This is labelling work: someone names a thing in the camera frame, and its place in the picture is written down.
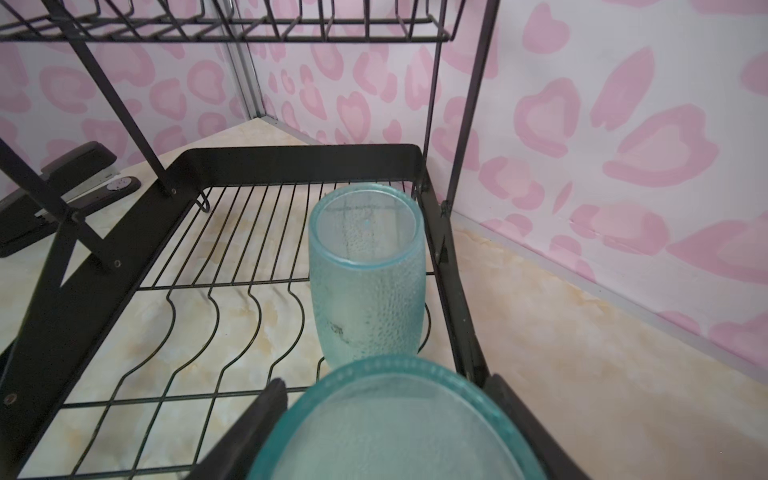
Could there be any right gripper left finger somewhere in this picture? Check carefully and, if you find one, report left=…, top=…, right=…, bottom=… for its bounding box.
left=186, top=379, right=288, bottom=480

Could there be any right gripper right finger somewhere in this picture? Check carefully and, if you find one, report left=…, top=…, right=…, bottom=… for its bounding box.
left=483, top=374, right=590, bottom=480

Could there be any black stapler left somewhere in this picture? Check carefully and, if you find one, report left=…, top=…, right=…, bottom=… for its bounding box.
left=1, top=141, right=141, bottom=258

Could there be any teal frosted tumbler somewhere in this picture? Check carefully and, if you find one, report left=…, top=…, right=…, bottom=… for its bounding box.
left=248, top=356, right=546, bottom=479
left=308, top=183, right=426, bottom=369

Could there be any black wire dish rack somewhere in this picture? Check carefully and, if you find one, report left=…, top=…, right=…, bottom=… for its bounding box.
left=1, top=1, right=499, bottom=479

